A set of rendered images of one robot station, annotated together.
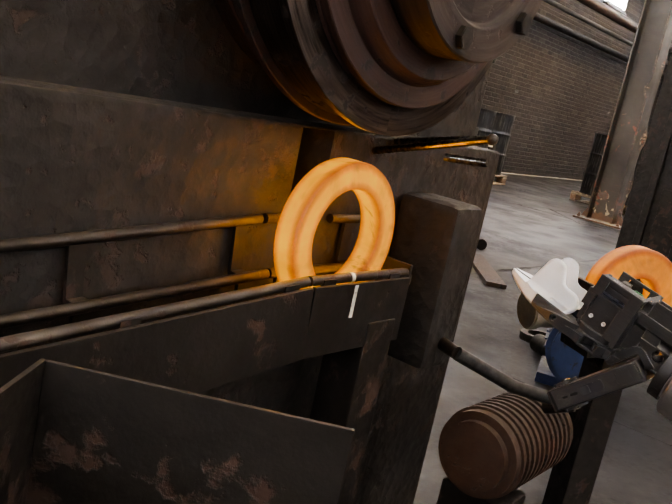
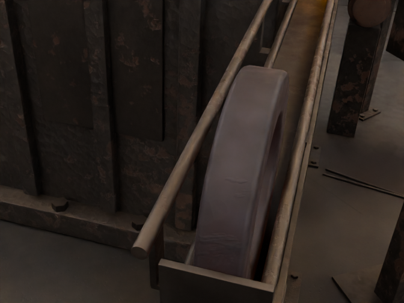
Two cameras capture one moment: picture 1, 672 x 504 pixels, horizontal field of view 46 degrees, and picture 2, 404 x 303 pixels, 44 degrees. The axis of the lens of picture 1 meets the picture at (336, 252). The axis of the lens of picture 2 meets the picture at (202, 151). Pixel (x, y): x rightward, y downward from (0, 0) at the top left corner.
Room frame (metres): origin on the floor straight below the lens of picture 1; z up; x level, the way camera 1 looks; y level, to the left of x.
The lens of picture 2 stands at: (-0.21, 0.81, 0.90)
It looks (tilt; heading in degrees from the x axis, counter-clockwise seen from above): 32 degrees down; 337
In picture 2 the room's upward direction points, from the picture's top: 3 degrees clockwise
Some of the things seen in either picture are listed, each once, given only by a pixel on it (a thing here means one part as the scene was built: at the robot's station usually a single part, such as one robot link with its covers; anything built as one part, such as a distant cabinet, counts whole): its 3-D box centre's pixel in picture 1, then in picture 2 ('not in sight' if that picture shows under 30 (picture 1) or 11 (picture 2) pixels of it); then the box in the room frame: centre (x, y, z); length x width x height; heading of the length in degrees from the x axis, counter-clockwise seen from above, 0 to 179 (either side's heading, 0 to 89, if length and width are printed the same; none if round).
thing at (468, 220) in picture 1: (423, 278); not in sight; (1.12, -0.13, 0.68); 0.11 x 0.08 x 0.24; 53
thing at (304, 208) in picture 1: (337, 235); not in sight; (0.93, 0.00, 0.75); 0.18 x 0.03 x 0.18; 142
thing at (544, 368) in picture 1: (587, 340); not in sight; (2.98, -1.02, 0.17); 0.57 x 0.31 x 0.34; 163
